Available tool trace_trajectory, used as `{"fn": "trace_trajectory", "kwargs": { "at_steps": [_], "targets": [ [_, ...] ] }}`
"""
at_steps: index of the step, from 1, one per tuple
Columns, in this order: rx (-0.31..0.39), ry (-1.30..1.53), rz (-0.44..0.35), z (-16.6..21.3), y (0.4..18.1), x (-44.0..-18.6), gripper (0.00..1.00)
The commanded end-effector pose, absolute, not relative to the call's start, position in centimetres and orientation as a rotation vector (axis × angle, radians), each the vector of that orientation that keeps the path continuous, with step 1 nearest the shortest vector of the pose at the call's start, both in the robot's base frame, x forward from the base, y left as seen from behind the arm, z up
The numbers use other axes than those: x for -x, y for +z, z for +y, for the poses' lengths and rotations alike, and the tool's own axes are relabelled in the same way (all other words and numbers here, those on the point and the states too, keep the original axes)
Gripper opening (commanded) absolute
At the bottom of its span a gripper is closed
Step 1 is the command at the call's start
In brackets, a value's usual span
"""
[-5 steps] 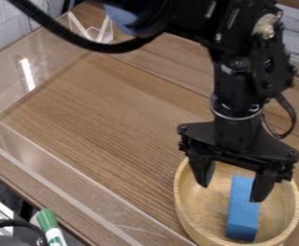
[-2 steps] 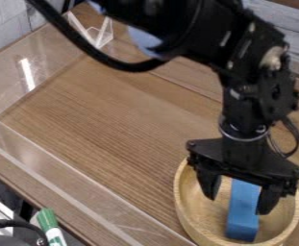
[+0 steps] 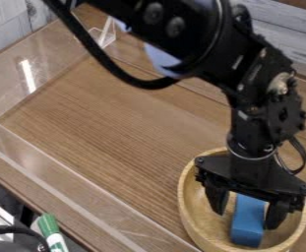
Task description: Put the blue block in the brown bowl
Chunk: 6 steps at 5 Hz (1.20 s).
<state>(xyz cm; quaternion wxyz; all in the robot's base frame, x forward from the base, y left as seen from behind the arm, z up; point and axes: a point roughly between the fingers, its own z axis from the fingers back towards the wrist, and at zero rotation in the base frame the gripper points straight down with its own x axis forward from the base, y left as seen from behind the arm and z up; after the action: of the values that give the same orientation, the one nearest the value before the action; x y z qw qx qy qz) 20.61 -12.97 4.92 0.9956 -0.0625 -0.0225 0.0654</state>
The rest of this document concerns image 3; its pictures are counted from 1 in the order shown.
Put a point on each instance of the green white marker pen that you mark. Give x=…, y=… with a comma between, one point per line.
x=52, y=233

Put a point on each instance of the clear acrylic corner bracket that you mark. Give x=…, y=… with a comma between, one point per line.
x=105, y=35

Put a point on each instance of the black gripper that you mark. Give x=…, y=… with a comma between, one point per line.
x=256, y=178

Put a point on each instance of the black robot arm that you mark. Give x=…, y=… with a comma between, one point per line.
x=203, y=39

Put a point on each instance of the blue rectangular block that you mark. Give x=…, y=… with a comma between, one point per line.
x=247, y=230

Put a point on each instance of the clear acrylic tray wall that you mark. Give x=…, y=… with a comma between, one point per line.
x=93, y=215

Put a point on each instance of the brown wooden bowl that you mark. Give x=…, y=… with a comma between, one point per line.
x=208, y=228

